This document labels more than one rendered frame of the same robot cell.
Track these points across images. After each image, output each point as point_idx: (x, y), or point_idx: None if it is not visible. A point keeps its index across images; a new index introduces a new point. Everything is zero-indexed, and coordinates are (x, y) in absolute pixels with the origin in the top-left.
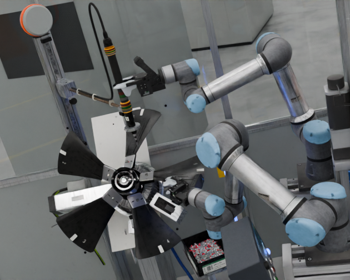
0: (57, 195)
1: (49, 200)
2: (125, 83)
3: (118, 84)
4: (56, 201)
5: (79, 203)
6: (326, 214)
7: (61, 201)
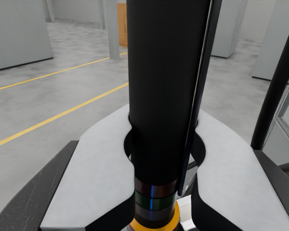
0: (195, 168)
1: (192, 162)
2: (97, 138)
3: (118, 109)
4: (189, 170)
5: (182, 195)
6: None
7: (188, 175)
